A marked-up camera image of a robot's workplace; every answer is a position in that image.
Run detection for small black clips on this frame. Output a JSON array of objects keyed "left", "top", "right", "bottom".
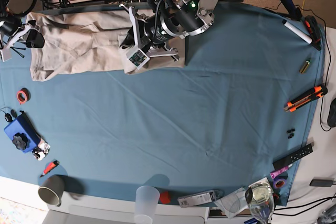
[{"left": 287, "top": 129, "right": 295, "bottom": 139}]

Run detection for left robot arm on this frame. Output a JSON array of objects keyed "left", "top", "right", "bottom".
[{"left": 120, "top": 0, "right": 219, "bottom": 72}]

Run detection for teal tablecloth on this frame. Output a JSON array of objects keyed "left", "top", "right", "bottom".
[{"left": 1, "top": 3, "right": 328, "bottom": 201}]

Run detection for purple tape roll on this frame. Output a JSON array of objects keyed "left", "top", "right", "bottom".
[{"left": 273, "top": 177, "right": 287, "bottom": 189}]

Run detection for translucent plastic cup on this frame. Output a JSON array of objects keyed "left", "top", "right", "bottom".
[{"left": 134, "top": 186, "right": 160, "bottom": 224}]

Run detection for small red object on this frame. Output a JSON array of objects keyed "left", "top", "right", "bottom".
[{"left": 159, "top": 191, "right": 171, "bottom": 205}]

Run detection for red tape roll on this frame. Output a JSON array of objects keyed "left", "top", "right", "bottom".
[{"left": 16, "top": 88, "right": 30, "bottom": 104}]

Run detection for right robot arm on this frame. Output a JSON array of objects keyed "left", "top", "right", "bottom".
[{"left": 1, "top": 0, "right": 45, "bottom": 62}]

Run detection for blue box with black knob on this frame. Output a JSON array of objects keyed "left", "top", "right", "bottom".
[{"left": 4, "top": 111, "right": 40, "bottom": 153}]

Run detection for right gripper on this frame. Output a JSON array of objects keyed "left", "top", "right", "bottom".
[{"left": 1, "top": 16, "right": 45, "bottom": 61}]

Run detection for packaged tool in blister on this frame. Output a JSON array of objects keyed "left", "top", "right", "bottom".
[{"left": 177, "top": 189, "right": 224, "bottom": 208}]

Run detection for white marker pen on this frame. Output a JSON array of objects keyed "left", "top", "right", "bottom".
[{"left": 282, "top": 19, "right": 312, "bottom": 44}]

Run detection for red marker pen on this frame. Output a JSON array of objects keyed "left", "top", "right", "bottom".
[{"left": 40, "top": 161, "right": 59, "bottom": 178}]

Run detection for black computer mouse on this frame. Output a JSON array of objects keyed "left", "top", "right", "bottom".
[{"left": 327, "top": 102, "right": 336, "bottom": 128}]

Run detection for black phone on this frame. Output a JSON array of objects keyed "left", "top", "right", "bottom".
[{"left": 309, "top": 179, "right": 335, "bottom": 187}]

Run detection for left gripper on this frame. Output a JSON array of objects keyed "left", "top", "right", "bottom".
[{"left": 119, "top": 3, "right": 180, "bottom": 70}]

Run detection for wine glass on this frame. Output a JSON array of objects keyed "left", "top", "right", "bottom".
[{"left": 245, "top": 182, "right": 275, "bottom": 224}]

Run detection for orange black utility knife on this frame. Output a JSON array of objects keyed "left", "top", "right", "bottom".
[{"left": 284, "top": 84, "right": 328, "bottom": 112}]

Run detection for black white small toy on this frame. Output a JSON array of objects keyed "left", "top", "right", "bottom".
[{"left": 32, "top": 142, "right": 50, "bottom": 161}]

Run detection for beige T-shirt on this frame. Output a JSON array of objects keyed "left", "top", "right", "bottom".
[{"left": 26, "top": 10, "right": 185, "bottom": 82}]

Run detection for purple pen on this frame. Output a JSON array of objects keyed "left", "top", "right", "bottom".
[{"left": 270, "top": 164, "right": 292, "bottom": 179}]

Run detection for black remote control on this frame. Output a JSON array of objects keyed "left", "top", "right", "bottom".
[{"left": 273, "top": 143, "right": 313, "bottom": 170}]

